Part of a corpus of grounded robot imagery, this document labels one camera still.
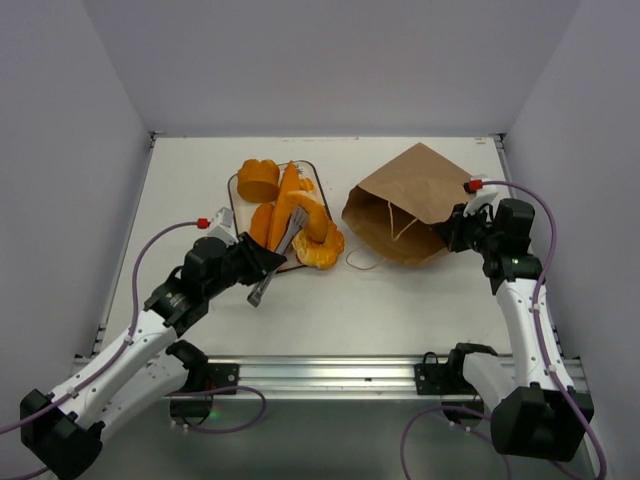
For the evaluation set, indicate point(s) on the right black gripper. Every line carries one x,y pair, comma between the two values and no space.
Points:
460,231

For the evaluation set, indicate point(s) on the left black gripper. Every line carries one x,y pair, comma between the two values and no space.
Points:
247,247

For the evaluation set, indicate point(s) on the orange fake bread loaf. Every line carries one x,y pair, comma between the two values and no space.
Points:
261,223

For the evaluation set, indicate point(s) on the long orange fake baguette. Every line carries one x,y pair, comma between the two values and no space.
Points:
282,211

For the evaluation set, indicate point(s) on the round twisted fake bread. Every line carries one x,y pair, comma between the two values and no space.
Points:
322,255

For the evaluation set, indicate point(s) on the braided fake bread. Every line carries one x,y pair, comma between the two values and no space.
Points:
307,185

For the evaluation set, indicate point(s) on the brown paper bag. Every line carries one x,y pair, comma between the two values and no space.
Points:
395,209

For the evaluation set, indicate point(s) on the curved fake croissant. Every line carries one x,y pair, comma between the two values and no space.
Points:
318,220

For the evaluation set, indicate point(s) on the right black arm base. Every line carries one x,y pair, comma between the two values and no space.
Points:
432,377

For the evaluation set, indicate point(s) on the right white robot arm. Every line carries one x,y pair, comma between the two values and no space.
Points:
536,412

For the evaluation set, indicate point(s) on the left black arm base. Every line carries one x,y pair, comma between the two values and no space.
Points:
195,410

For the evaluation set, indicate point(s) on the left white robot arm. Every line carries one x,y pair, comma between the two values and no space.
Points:
66,427

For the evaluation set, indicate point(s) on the strawberry pattern tray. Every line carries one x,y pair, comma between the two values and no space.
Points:
243,211

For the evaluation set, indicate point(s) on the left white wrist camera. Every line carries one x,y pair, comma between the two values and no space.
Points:
220,225

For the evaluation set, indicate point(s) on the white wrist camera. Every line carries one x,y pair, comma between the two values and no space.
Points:
220,225
480,194

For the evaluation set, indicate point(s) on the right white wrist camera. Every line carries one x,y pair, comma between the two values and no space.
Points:
480,194

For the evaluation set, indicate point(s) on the aluminium frame rail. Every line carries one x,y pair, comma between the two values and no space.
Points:
277,377

